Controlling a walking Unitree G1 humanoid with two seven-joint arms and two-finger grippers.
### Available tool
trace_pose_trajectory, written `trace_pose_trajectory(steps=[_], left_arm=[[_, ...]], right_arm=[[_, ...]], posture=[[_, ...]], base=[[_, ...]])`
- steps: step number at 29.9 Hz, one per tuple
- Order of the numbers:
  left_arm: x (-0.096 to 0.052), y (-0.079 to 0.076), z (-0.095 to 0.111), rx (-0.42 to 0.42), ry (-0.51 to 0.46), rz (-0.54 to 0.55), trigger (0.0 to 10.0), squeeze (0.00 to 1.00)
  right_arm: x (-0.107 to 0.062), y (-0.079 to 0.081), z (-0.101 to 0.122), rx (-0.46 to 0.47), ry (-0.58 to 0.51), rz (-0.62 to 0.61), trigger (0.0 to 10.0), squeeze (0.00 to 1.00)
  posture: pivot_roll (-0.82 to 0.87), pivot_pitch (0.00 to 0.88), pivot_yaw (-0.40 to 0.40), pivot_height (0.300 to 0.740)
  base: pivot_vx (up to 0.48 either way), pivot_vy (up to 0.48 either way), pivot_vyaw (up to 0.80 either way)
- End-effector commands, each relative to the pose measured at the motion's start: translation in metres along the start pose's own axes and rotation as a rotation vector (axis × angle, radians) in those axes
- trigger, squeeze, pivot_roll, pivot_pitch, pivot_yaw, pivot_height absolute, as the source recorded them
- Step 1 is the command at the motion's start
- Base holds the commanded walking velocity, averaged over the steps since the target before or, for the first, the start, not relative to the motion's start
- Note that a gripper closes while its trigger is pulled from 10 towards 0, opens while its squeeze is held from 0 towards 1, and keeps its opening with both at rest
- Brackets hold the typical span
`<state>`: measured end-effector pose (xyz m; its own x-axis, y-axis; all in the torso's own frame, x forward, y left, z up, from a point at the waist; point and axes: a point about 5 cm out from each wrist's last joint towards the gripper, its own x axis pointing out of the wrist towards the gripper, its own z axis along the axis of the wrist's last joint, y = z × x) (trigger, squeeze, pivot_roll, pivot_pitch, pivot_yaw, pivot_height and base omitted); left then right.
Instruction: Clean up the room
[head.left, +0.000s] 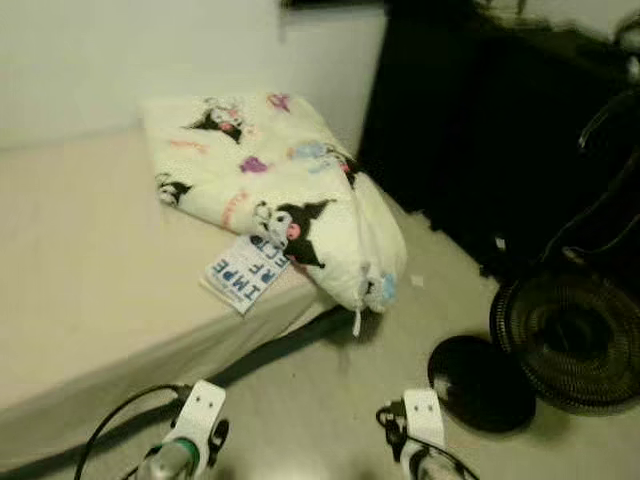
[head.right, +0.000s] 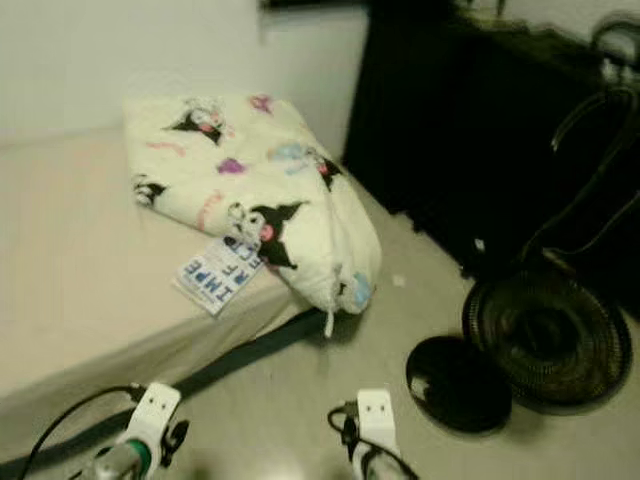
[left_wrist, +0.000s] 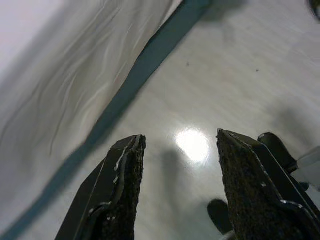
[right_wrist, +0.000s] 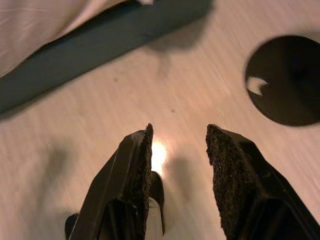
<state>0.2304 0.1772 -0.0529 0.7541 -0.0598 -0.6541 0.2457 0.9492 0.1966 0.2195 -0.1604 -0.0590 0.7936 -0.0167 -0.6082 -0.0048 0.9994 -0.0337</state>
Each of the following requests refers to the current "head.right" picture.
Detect white booklet with blue letters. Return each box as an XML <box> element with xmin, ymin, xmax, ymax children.
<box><xmin>174</xmin><ymin>237</ymin><xmax>267</xmax><ymax>319</ymax></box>

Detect mattress with beige sheet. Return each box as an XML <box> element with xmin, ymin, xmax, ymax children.
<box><xmin>0</xmin><ymin>125</ymin><xmax>323</xmax><ymax>467</ymax></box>

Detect cream cartoon print duvet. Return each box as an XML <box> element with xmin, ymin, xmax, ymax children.
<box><xmin>123</xmin><ymin>94</ymin><xmax>384</xmax><ymax>317</ymax></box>

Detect black cabinet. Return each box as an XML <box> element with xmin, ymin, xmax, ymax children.
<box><xmin>343</xmin><ymin>0</ymin><xmax>640</xmax><ymax>293</ymax></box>

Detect black round fan base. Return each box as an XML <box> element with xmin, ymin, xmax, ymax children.
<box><xmin>405</xmin><ymin>335</ymin><xmax>514</xmax><ymax>435</ymax></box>

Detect grey round object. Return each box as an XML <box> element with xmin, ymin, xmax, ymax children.
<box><xmin>590</xmin><ymin>10</ymin><xmax>640</xmax><ymax>87</ymax></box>

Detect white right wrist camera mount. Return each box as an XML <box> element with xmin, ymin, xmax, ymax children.
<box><xmin>354</xmin><ymin>388</ymin><xmax>400</xmax><ymax>453</ymax></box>

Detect black curved tube frame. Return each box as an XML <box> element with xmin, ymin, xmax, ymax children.
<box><xmin>518</xmin><ymin>84</ymin><xmax>640</xmax><ymax>266</ymax></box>

